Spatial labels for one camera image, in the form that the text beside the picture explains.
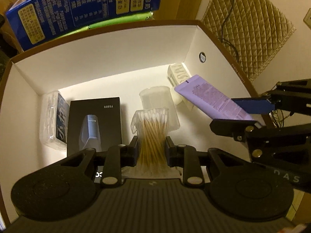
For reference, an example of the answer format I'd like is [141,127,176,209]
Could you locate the black power cable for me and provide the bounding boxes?
[219,0,240,61]

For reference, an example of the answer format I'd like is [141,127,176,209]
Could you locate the cotton swabs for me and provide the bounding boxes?
[121,108,181,179]

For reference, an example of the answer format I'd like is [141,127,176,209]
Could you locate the blue milk carton box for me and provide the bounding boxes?
[6,0,160,50]

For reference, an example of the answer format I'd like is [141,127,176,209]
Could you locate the quilted beige chair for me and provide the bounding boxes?
[201,0,296,81]

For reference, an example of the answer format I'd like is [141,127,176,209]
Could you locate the brown cardboard box white inside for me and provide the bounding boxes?
[0,19,275,228]

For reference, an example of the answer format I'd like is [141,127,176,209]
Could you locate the green packaged item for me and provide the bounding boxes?
[57,11,154,39]

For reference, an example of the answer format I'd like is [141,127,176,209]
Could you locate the wall power socket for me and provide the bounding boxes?
[303,8,311,29]

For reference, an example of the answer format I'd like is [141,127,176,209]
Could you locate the clear floss pick box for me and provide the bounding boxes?
[39,90,70,150]

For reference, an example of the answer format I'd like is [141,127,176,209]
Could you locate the black Flyco shaver box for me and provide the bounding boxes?
[67,97,122,156]

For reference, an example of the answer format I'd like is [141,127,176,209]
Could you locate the purple cosmetic tube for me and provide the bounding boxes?
[175,75,253,120]

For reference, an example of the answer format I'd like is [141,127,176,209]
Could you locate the clear plastic cup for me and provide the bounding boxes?
[139,86,180,131]

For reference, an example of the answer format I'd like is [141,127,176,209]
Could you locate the white cutout paper box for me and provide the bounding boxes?
[167,63,193,110]

